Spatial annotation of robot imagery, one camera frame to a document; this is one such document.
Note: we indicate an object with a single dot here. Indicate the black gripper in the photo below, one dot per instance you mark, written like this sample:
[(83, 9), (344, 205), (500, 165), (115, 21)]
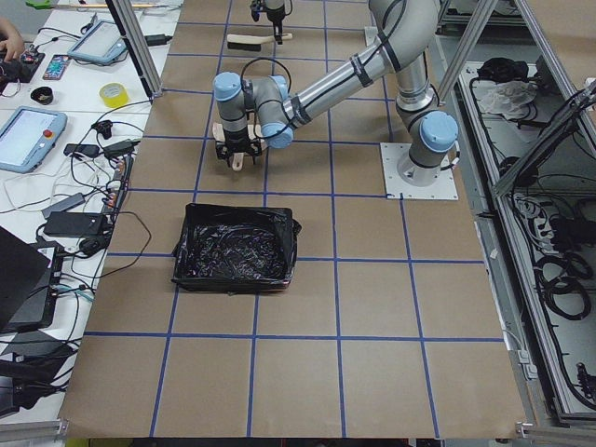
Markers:
[(237, 139), (276, 16)]

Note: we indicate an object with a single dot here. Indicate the beige hand brush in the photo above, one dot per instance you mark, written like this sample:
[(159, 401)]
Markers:
[(254, 42)]

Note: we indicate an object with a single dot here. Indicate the beige plastic dustpan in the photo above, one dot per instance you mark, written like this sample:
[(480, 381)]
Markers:
[(253, 130)]

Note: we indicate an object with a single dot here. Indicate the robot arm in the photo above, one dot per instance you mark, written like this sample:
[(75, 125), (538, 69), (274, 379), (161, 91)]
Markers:
[(276, 11), (262, 112)]

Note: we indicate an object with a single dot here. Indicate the pink bin with black bag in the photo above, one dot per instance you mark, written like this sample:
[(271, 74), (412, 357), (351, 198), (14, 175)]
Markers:
[(235, 249)]

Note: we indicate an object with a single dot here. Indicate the person hand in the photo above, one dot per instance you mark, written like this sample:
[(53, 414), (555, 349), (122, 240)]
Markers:
[(11, 40)]

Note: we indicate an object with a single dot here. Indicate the yellow tape roll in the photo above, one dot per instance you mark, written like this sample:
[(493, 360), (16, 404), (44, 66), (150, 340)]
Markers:
[(114, 95)]

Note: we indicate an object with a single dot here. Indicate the far teach pendant tablet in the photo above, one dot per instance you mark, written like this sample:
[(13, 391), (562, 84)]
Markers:
[(102, 44)]

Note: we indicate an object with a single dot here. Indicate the teach pendant tablet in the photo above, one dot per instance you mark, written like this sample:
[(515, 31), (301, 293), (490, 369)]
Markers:
[(102, 44), (28, 136)]

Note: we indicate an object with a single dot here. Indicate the black power adapter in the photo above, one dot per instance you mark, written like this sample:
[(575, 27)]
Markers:
[(74, 224)]

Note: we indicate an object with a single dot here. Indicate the smartphone with colourful screen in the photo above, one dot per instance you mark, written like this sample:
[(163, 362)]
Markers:
[(56, 67)]

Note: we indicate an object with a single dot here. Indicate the small black bowl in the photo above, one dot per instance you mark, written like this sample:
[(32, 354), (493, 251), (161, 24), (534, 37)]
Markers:
[(42, 95)]

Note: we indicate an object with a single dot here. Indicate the near teach pendant tablet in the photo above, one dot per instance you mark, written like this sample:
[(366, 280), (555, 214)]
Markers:
[(28, 136)]

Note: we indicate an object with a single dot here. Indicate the black laptop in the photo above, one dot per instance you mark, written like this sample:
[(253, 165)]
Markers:
[(30, 276)]

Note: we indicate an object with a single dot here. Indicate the aluminium frame post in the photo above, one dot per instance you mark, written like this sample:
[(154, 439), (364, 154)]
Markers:
[(130, 30)]

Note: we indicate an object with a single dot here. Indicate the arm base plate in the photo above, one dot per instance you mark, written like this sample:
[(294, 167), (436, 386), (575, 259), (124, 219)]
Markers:
[(405, 180)]

